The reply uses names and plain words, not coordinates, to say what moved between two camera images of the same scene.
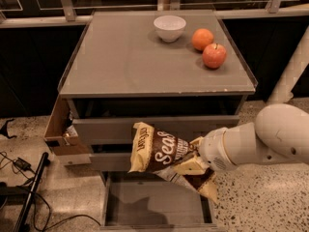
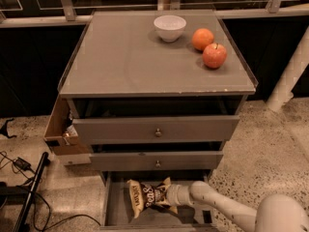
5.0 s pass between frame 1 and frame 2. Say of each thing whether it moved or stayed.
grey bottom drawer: stayed
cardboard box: stayed
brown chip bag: moved
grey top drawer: stayed
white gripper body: moved
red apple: stayed
